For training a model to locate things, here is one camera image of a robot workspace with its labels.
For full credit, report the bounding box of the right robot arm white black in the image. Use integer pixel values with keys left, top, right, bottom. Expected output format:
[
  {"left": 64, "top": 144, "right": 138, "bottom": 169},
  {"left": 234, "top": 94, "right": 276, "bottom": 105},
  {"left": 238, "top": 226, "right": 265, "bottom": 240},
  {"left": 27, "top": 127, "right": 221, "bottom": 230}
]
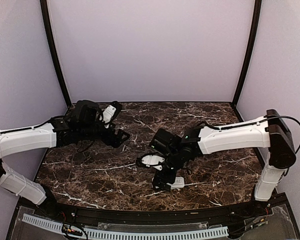
[{"left": 149, "top": 109, "right": 296, "bottom": 217}]

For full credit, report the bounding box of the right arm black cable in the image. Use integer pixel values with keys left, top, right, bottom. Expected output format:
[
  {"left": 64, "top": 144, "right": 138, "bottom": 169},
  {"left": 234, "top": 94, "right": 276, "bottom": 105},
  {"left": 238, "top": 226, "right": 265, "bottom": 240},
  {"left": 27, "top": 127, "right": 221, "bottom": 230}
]
[{"left": 264, "top": 115, "right": 300, "bottom": 156}]

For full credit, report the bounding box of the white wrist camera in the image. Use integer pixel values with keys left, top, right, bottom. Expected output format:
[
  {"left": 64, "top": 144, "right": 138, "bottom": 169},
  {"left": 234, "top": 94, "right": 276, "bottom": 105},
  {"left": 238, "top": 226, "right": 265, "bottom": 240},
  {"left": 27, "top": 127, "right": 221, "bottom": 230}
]
[
  {"left": 99, "top": 101, "right": 123, "bottom": 128},
  {"left": 135, "top": 153, "right": 165, "bottom": 171}
]

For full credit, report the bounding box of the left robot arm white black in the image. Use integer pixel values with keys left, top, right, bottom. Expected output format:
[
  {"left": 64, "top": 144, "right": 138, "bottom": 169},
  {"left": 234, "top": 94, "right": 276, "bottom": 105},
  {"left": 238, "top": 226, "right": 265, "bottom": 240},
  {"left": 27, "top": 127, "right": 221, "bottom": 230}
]
[{"left": 0, "top": 100, "right": 130, "bottom": 218}]

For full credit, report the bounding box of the black front rail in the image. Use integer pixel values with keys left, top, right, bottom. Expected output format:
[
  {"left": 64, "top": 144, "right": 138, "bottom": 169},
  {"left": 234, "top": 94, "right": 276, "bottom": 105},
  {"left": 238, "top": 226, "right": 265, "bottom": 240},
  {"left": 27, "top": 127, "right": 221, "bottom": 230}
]
[{"left": 17, "top": 194, "right": 288, "bottom": 227}]

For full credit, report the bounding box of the black frame post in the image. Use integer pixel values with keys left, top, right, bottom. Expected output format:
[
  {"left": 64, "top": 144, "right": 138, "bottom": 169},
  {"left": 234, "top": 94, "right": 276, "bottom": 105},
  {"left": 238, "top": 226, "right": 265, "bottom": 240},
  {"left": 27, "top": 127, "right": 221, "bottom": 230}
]
[
  {"left": 231, "top": 0, "right": 262, "bottom": 108},
  {"left": 39, "top": 0, "right": 72, "bottom": 108}
]

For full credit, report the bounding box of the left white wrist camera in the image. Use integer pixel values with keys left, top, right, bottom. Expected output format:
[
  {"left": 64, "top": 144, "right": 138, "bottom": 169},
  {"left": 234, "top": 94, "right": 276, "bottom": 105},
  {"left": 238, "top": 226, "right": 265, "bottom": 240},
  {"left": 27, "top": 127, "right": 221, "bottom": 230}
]
[{"left": 99, "top": 101, "right": 123, "bottom": 128}]

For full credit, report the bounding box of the white remote control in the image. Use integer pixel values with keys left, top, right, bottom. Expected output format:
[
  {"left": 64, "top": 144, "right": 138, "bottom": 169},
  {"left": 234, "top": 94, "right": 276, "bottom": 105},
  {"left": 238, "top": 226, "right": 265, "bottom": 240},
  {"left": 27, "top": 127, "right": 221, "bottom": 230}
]
[{"left": 170, "top": 177, "right": 185, "bottom": 190}]

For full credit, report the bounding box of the white slotted cable duct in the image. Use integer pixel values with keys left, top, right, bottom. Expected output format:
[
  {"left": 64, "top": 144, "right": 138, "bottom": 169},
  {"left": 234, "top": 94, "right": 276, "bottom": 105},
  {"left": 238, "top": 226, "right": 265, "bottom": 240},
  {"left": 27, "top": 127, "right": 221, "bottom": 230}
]
[{"left": 22, "top": 213, "right": 229, "bottom": 240}]

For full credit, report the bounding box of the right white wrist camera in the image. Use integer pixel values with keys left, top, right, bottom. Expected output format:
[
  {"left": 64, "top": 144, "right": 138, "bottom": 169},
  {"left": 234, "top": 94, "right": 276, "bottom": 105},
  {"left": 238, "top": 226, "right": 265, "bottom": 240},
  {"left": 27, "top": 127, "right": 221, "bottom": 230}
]
[{"left": 135, "top": 153, "right": 165, "bottom": 171}]

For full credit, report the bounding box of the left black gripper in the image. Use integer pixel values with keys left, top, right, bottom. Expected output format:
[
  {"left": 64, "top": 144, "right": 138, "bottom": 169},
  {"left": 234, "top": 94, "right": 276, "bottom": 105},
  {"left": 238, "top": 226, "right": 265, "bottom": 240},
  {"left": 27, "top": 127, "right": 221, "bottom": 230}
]
[{"left": 79, "top": 117, "right": 131, "bottom": 148}]

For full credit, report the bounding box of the left black frame post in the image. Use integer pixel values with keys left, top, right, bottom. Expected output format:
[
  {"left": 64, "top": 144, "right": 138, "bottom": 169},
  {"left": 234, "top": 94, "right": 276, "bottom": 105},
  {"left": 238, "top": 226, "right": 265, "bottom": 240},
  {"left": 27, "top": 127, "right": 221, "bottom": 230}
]
[{"left": 39, "top": 0, "right": 72, "bottom": 108}]

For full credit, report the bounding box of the right black frame post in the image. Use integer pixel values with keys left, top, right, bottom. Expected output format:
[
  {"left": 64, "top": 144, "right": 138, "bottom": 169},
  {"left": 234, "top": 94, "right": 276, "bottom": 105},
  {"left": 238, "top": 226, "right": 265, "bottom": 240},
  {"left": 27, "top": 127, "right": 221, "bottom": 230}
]
[{"left": 231, "top": 0, "right": 262, "bottom": 108}]

